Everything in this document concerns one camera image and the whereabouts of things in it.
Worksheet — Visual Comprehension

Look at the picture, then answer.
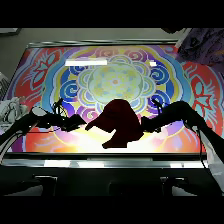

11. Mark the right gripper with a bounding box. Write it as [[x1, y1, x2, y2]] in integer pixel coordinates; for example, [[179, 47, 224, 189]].
[[139, 114, 165, 134]]

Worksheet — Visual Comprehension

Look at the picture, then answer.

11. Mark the silver frame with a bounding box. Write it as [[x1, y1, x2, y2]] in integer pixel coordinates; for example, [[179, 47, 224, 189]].
[[0, 155, 224, 197]]

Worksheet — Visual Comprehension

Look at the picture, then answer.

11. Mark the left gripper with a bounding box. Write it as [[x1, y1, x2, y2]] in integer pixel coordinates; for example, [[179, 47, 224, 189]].
[[61, 113, 89, 132]]

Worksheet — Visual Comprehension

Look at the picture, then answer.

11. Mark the purple garment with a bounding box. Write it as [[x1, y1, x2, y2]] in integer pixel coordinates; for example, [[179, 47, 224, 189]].
[[175, 28, 224, 68]]

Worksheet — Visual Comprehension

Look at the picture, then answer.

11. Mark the dark red garment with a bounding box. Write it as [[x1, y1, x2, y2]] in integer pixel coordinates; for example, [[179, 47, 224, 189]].
[[84, 98, 145, 150]]

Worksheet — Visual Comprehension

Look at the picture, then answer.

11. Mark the black cable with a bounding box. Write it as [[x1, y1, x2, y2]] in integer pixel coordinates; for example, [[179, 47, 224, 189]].
[[197, 129, 210, 169]]

